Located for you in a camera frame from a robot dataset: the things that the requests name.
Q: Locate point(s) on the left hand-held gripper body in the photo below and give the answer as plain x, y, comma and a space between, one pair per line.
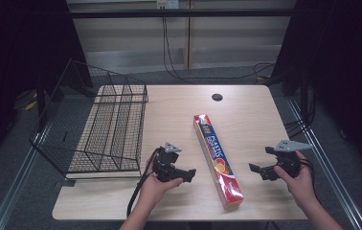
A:
164, 163

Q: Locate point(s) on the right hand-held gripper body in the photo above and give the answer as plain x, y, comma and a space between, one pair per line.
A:
289, 159

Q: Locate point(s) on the long red blue wrap box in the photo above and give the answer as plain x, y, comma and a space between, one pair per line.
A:
217, 159

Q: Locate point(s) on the person's left hand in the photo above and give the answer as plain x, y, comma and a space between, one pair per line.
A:
153, 190

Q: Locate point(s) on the person's right hand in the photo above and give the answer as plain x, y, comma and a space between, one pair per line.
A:
300, 187

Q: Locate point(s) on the round black table grommet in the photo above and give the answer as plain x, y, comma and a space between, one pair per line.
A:
217, 97

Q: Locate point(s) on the dark curtain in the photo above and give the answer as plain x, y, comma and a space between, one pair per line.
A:
16, 64
345, 70

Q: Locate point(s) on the yellow floor object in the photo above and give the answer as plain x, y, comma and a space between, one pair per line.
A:
29, 101

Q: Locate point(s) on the black horizontal bar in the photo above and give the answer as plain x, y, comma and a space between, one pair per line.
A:
182, 13

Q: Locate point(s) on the metal floor rail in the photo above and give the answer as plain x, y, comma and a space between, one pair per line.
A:
16, 185
326, 169

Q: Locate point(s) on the white wall power outlet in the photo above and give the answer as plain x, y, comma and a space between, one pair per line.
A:
167, 4

